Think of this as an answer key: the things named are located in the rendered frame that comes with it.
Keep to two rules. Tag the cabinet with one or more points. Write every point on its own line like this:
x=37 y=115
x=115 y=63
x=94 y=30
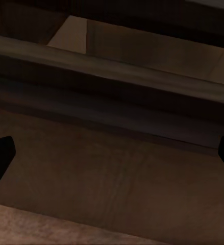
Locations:
x=116 y=110

